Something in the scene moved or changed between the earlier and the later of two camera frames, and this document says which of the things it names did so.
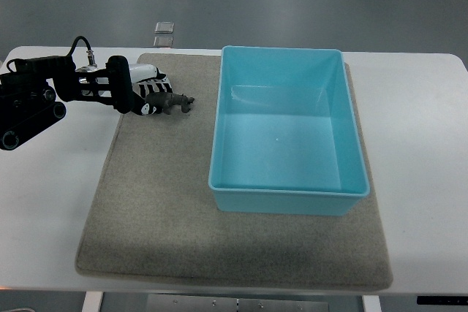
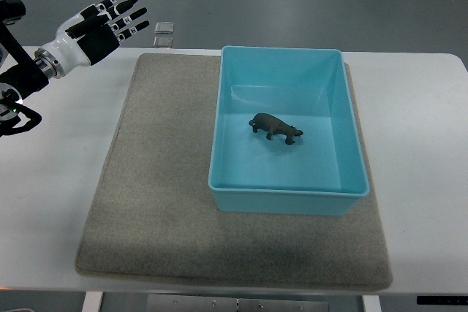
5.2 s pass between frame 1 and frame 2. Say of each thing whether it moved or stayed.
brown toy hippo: moved
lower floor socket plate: stayed
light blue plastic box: stayed
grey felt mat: stayed
